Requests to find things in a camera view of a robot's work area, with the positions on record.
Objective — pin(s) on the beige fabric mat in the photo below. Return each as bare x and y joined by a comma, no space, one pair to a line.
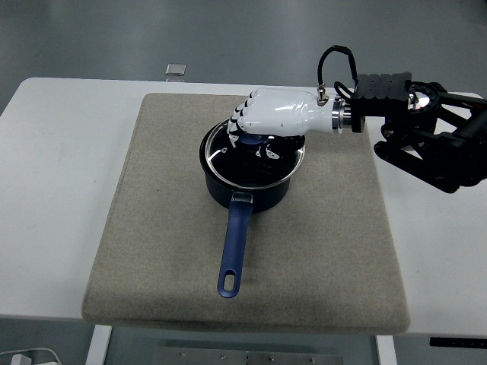
152,228

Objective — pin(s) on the white power adapter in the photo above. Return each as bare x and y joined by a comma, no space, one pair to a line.
21,360

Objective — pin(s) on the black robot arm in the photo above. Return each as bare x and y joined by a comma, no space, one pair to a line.
418,129

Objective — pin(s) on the white table leg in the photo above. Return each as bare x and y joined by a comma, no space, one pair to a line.
98,346
386,351

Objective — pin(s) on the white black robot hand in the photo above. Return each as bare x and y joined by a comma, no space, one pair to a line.
281,110

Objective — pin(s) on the small silver square floor plate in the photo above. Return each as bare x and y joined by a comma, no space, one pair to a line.
176,69

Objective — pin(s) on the black table control panel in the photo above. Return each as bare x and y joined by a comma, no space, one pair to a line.
456,341

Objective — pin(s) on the glass pot lid blue knob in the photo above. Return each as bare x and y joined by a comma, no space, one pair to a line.
247,167

